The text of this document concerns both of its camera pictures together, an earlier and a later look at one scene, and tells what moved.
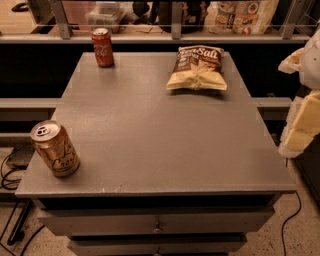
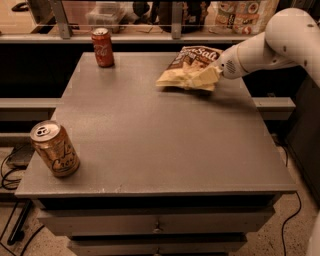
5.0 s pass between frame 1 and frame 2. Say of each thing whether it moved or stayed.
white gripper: moved
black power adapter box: stayed
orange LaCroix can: stayed
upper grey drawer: stayed
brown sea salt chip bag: moved
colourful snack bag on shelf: stayed
